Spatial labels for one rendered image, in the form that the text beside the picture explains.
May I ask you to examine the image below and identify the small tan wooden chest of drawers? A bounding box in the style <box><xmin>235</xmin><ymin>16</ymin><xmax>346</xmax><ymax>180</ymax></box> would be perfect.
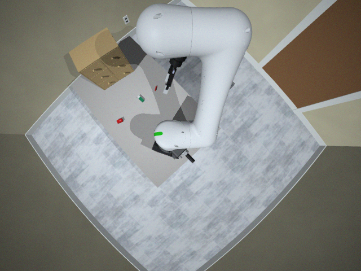
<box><xmin>69</xmin><ymin>28</ymin><xmax>133</xmax><ymax>90</ymax></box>

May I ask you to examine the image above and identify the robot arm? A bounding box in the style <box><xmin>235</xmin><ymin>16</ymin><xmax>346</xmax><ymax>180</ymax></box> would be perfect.
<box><xmin>136</xmin><ymin>3</ymin><xmax>252</xmax><ymax>163</ymax></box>

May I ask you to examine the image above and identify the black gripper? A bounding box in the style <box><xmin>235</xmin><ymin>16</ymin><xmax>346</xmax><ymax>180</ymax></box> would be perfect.
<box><xmin>163</xmin><ymin>59</ymin><xmax>182</xmax><ymax>94</ymax></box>

